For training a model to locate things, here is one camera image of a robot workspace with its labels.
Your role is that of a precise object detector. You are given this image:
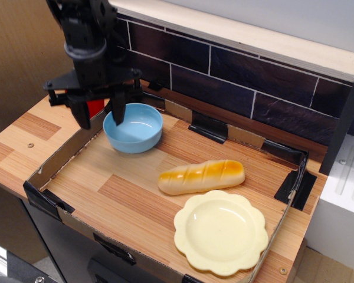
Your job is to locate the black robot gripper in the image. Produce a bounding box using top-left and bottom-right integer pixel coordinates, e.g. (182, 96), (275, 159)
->
(43, 58), (142, 129)

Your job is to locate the light blue plastic bowl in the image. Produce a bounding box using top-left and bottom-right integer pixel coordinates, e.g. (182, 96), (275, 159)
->
(103, 103), (163, 154)

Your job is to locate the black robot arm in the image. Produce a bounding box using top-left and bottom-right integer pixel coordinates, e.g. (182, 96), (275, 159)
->
(44, 1), (142, 129)

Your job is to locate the cream scalloped plastic plate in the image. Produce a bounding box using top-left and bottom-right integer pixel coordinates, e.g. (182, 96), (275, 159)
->
(174, 190), (269, 277)

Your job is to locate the red toy bell pepper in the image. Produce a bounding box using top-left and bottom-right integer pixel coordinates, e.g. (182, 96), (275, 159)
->
(87, 100), (104, 118)

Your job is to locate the toy bread loaf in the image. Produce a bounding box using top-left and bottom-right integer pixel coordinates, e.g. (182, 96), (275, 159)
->
(158, 160), (245, 195)

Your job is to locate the dark tile backsplash panel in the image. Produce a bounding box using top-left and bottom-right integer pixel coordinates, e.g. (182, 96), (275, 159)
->
(113, 1), (354, 146)

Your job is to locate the cardboard tray border with tape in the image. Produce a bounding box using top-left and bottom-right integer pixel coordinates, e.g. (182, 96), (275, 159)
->
(24, 90), (325, 282)

